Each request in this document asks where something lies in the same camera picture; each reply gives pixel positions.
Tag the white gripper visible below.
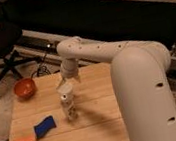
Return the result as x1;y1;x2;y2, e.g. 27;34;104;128
56;75;81;89

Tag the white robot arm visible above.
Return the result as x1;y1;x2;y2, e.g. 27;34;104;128
56;36;176;141

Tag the orange bowl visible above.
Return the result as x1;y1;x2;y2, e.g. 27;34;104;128
13;78;37;99

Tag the blue orange sponge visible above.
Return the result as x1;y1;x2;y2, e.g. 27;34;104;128
13;116;56;141

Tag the black cable on floor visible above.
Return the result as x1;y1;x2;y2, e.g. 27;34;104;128
27;52;52;79

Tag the long metal rail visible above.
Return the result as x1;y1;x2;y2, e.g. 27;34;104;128
10;4;176;99

